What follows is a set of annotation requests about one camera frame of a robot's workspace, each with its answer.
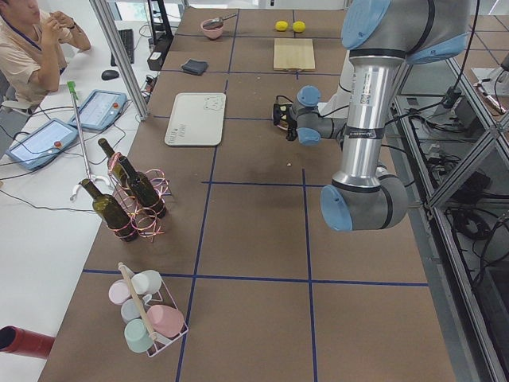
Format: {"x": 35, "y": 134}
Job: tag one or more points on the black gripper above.
{"x": 290, "y": 134}

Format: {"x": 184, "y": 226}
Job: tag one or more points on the white round plate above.
{"x": 282, "y": 124}

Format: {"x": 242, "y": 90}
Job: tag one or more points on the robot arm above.
{"x": 380, "y": 36}

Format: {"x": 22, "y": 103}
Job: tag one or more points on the cream bear serving tray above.
{"x": 196, "y": 119}

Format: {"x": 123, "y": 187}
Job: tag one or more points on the wooden cutting board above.
{"x": 294, "y": 54}

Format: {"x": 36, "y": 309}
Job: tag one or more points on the yellow sponge left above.
{"x": 281, "y": 26}

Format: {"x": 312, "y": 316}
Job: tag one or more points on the yellow sponge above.
{"x": 281, "y": 26}
{"x": 299, "y": 26}

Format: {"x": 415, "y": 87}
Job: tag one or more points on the yellow sponge right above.
{"x": 299, "y": 26}

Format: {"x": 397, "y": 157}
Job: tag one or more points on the folded grey cloth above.
{"x": 195, "y": 67}

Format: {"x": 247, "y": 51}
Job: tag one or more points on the pink bowl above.
{"x": 212, "y": 33}

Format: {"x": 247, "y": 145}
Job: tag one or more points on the metal scoop spatula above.
{"x": 222, "y": 19}

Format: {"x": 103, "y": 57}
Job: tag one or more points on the black keyboard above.
{"x": 127, "y": 38}

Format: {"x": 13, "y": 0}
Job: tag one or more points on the black computer mouse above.
{"x": 109, "y": 74}

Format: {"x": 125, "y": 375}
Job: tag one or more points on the blue teach pendant far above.
{"x": 100, "y": 109}

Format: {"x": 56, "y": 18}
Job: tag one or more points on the blue teach pendant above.
{"x": 43, "y": 145}
{"x": 100, "y": 109}

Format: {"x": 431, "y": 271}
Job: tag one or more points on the dark green wine bottle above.
{"x": 112, "y": 213}

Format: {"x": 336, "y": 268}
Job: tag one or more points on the white mug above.
{"x": 147, "y": 282}

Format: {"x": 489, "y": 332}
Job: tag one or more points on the pink mug near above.
{"x": 166, "y": 320}

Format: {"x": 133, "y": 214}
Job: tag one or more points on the pink plate in rack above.
{"x": 119, "y": 292}

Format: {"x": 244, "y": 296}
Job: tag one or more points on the grey mug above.
{"x": 129, "y": 311}

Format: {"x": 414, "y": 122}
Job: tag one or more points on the seated person beige shirt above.
{"x": 32, "y": 59}

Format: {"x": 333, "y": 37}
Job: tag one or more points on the blue teach pendant near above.
{"x": 43, "y": 145}

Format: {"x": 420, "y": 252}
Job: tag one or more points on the mint green mug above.
{"x": 137, "y": 337}

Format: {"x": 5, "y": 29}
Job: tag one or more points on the red cylinder tube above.
{"x": 25, "y": 343}

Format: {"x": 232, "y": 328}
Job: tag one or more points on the copper wire bottle rack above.
{"x": 144, "y": 220}

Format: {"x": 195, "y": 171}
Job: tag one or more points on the aluminium frame post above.
{"x": 106, "y": 21}

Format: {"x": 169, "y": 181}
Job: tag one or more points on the green handled reacher stick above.
{"x": 89, "y": 175}

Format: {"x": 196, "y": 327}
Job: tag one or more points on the white wire dish rack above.
{"x": 144, "y": 302}

